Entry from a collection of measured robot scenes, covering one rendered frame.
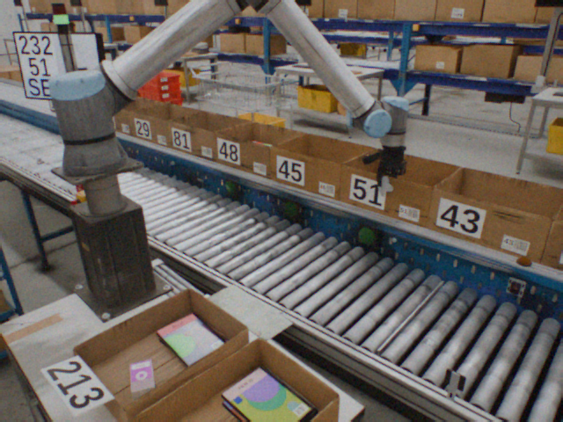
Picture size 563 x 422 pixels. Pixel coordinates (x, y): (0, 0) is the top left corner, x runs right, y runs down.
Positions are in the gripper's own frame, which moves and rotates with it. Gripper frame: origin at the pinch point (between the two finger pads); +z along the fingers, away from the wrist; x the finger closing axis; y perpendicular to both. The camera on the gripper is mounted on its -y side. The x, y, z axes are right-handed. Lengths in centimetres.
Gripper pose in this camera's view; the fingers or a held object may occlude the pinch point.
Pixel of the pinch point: (382, 192)
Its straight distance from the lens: 178.9
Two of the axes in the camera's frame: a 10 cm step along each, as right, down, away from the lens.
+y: 7.6, 2.9, -5.8
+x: 6.5, -3.5, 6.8
